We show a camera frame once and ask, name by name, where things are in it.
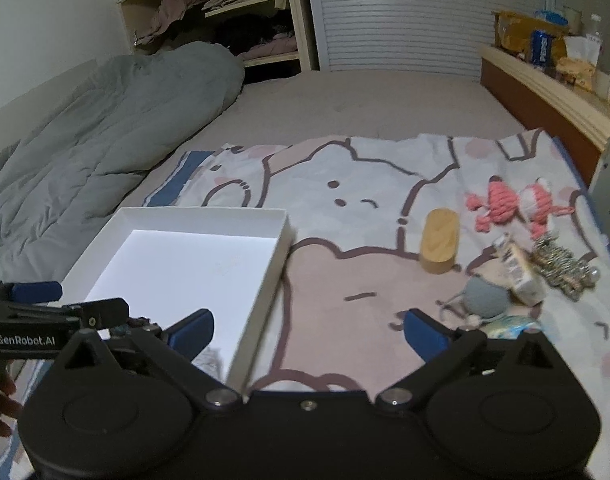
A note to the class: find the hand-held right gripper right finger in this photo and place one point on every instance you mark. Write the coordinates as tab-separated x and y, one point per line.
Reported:
425	335

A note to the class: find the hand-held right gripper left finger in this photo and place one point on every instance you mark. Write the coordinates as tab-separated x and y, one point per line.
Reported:
192	334

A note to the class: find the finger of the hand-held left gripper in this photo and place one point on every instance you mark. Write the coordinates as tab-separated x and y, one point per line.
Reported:
100	312
37	290

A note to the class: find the white cardboard box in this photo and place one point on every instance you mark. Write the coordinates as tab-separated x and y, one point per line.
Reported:
185	275

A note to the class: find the grey felt ball toy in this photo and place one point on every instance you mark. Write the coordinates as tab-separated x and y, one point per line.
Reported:
485	297

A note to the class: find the iridescent blue-green packet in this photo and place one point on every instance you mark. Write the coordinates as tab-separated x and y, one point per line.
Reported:
510	326

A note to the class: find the oval wooden block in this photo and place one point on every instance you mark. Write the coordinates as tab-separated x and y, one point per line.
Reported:
439	240

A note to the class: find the small beige carton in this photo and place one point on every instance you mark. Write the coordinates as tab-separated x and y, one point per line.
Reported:
520	270

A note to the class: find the pink white crochet toy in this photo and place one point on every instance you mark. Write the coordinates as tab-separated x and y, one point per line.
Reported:
507	200

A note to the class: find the person's left hand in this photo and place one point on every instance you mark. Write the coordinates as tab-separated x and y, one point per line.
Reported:
7	402

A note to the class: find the printed cartoon blanket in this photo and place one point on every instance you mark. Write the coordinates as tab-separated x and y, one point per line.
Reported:
365	260

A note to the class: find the grey-green duvet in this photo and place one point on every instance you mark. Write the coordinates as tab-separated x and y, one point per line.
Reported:
95	140

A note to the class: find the bed with beige sheet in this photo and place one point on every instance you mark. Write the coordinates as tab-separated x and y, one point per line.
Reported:
355	105

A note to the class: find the wooden headboard shelf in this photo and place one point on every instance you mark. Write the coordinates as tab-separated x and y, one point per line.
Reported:
545	105

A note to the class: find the folded pink cloth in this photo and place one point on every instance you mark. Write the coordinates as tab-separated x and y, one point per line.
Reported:
270	47

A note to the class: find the dark clothes pile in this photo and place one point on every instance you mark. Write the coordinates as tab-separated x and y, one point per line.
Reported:
245	30

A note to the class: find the blue drink can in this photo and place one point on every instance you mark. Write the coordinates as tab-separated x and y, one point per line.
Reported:
541	49

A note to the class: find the crumpled pink cloth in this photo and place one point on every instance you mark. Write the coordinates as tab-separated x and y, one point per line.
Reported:
172	10

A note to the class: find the orange snack bag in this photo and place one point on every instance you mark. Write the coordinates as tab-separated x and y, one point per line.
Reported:
515	35

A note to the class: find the white louvered door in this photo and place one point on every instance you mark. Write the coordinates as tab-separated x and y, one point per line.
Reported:
415	15

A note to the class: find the white tissue box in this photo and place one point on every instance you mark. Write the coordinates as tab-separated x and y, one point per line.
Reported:
582	50

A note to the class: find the cream wooden shelf unit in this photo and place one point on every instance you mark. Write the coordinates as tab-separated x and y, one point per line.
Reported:
305	20

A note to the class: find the blue plastic packet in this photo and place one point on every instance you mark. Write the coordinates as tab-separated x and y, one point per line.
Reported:
552	16

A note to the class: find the clear plastic bottle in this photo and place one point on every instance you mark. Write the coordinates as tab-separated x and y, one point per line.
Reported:
594	27

